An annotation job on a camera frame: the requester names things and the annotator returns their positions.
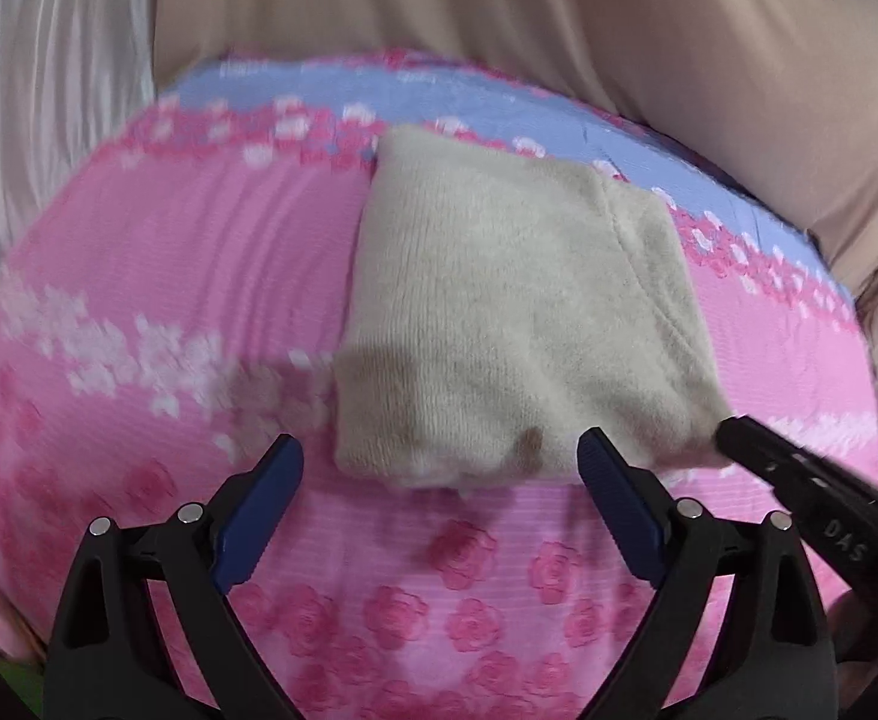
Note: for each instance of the white pleated curtain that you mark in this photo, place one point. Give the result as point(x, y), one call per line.
point(57, 105)

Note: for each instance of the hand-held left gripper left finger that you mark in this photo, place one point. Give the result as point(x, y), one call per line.
point(259, 510)

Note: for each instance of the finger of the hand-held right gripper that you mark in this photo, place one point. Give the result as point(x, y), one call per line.
point(776, 454)

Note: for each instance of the beige knit garment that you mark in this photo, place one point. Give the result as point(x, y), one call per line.
point(499, 300)

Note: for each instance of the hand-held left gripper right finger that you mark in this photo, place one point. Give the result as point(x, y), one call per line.
point(619, 510)

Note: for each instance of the beige curtain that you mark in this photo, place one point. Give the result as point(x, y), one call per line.
point(559, 22)

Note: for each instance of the pink floral blanket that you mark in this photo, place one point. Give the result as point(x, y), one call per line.
point(184, 240)

